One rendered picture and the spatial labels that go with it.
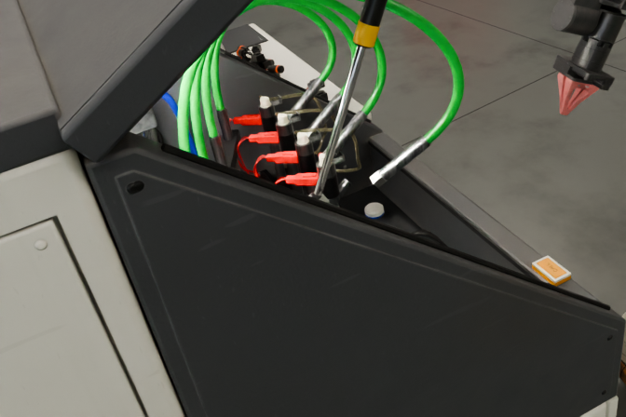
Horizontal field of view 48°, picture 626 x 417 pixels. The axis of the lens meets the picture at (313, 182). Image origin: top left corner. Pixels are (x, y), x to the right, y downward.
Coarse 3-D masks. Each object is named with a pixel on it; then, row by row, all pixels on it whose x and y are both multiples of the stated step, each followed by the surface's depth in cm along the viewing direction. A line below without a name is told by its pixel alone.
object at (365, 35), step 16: (368, 0) 58; (384, 0) 58; (368, 16) 58; (368, 32) 59; (352, 64) 61; (352, 80) 61; (336, 128) 63; (336, 144) 64; (320, 176) 65; (320, 192) 66
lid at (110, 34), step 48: (48, 0) 67; (96, 0) 58; (144, 0) 51; (192, 0) 47; (240, 0) 48; (48, 48) 59; (96, 48) 52; (144, 48) 47; (192, 48) 49; (96, 96) 47; (144, 96) 49; (96, 144) 49
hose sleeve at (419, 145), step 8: (416, 144) 94; (424, 144) 94; (408, 152) 95; (416, 152) 95; (392, 160) 96; (400, 160) 96; (408, 160) 95; (384, 168) 97; (392, 168) 96; (400, 168) 96; (384, 176) 97
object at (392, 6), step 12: (264, 0) 82; (360, 0) 83; (396, 12) 84; (408, 12) 84; (420, 24) 85; (432, 24) 86; (432, 36) 86; (444, 36) 86; (444, 48) 87; (456, 60) 88; (192, 72) 87; (456, 72) 89; (192, 84) 88; (456, 84) 90; (180, 96) 88; (456, 96) 91; (180, 108) 89; (456, 108) 92; (180, 120) 90; (444, 120) 93; (180, 132) 91; (432, 132) 94; (180, 144) 92
